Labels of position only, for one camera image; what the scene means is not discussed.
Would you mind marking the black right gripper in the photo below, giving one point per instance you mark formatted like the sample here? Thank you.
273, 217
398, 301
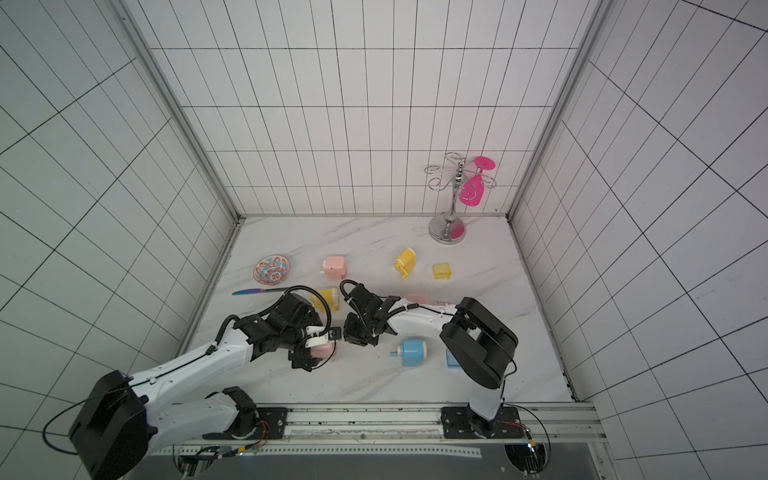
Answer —
358, 332

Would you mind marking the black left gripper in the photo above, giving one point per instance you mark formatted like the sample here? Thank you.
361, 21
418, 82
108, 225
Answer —
301, 359

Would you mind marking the pink sharpener bottom row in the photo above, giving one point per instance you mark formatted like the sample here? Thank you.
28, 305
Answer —
324, 351

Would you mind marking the pink sharpener row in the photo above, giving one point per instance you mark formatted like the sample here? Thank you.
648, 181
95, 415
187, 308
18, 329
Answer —
335, 267
324, 351

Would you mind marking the yellow sharpener row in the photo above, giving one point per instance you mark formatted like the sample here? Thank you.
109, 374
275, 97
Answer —
326, 300

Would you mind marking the pink sharpener top row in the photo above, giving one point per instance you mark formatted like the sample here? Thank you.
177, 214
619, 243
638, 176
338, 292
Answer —
335, 267

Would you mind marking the yellow tray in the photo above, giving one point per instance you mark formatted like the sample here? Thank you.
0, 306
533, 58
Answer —
441, 271

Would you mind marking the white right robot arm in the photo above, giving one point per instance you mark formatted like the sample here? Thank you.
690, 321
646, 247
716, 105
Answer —
483, 346

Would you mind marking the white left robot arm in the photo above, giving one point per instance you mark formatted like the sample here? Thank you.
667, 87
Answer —
127, 417

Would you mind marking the blue pencil sharpener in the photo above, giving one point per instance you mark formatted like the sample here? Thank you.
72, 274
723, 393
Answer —
411, 352

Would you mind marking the pink sharpener right middle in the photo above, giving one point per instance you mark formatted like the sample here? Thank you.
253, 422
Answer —
417, 298

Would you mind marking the blue transparent tray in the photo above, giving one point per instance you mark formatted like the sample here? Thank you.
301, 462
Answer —
451, 361

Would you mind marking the iridescent pen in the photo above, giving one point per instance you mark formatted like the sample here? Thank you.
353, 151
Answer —
253, 291

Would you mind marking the patterned ceramic bowl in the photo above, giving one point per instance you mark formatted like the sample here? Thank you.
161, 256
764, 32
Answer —
271, 270

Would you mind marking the pink plastic wine glass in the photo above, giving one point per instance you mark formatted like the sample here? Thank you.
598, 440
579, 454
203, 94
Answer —
478, 181

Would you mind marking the chrome glass rack stand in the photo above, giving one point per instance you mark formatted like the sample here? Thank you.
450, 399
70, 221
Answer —
446, 179

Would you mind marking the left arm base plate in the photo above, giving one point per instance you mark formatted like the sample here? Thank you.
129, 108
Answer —
259, 424

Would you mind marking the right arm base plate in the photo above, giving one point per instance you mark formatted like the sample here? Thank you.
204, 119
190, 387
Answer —
474, 423

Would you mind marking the aluminium mounting rail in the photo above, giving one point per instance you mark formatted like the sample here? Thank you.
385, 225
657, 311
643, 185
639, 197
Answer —
427, 423

